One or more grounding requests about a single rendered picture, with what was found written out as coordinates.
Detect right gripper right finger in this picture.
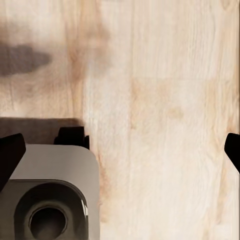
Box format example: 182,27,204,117
224,133,240,173

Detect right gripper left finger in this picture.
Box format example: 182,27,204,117
0,133,26,193

